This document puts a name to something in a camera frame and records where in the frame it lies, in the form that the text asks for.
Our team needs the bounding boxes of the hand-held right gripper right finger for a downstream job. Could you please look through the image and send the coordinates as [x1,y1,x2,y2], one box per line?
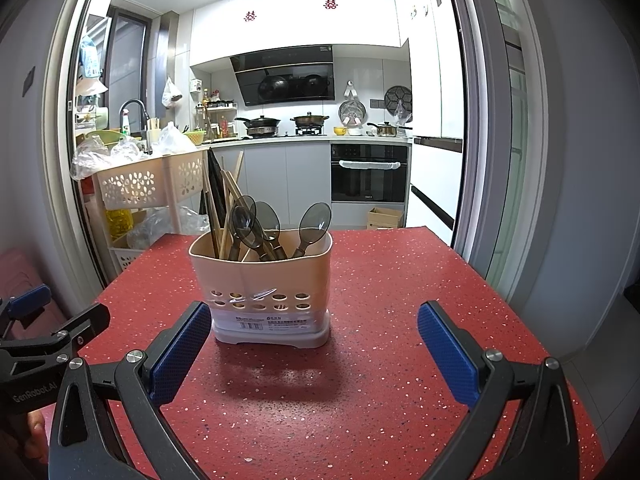
[417,301,582,480]

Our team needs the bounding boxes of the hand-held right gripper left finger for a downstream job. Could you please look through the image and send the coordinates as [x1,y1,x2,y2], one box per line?
[48,301,213,480]

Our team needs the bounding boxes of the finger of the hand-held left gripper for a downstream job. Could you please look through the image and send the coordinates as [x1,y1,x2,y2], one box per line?
[0,284,52,331]
[0,302,111,349]

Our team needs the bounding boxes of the beige plastic utensil holder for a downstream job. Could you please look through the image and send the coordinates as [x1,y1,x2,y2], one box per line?
[188,230,334,348]

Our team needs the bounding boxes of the person's left hand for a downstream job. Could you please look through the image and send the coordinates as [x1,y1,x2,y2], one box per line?
[22,408,53,448]

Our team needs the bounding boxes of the pink stool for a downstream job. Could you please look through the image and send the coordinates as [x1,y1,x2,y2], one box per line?
[0,249,66,346]

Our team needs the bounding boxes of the yellow oil bottle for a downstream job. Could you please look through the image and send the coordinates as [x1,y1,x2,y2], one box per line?
[105,208,135,241]

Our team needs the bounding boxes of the clear plastic bag in cart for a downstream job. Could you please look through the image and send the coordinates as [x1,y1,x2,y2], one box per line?
[127,205,211,250]

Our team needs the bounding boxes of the beige flower-cutout storage cart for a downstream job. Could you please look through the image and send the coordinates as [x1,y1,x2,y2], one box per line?
[92,149,210,273]

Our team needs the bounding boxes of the cardboard box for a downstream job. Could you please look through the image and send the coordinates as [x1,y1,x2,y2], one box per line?
[367,207,404,231]

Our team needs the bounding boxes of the clear crumpled plastic bag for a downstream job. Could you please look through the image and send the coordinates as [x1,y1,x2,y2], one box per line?
[71,135,146,181]

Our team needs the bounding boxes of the green basin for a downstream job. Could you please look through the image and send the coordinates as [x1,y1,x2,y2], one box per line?
[82,130,128,147]

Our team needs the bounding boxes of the black built-in oven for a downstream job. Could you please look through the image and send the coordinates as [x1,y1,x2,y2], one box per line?
[330,142,410,203]

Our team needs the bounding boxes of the grey kitchen base cabinet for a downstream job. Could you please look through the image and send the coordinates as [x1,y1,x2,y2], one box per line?
[207,139,332,228]

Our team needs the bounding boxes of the black kitchen faucet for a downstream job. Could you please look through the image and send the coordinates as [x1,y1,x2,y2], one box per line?
[118,99,149,136]

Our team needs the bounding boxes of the steel saucepan with lid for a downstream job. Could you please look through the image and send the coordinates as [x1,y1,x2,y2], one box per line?
[367,121,413,138]

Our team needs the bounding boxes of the white spice rack with bottles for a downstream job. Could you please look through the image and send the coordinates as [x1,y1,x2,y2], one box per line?
[195,89,238,140]

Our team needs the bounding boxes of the hanging white plastic bag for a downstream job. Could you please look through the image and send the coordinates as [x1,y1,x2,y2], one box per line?
[161,76,183,108]

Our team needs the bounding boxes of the black wok with lid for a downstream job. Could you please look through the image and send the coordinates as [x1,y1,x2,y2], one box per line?
[235,115,282,137]

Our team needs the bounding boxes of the hanging dark round tray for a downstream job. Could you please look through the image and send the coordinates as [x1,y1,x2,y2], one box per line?
[384,85,413,123]

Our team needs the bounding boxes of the hanging round steel rack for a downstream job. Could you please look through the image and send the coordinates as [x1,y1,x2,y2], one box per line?
[338,81,366,128]

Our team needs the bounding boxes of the white refrigerator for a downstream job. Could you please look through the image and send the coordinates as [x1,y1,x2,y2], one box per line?
[398,0,466,246]

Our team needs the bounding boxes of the black range hood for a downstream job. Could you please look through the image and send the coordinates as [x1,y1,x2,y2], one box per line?
[230,45,336,107]

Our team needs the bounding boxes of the white upper kitchen cabinets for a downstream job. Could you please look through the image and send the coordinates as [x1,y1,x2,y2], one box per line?
[189,0,413,68]

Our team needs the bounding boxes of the white oven handle towel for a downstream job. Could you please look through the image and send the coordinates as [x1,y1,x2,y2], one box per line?
[338,159,401,172]

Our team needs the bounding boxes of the grey sliding door frame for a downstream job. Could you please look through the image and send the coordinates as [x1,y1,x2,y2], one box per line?
[42,0,548,286]

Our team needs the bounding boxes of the dark two-handled pot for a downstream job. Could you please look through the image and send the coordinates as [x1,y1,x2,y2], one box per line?
[291,112,330,130]

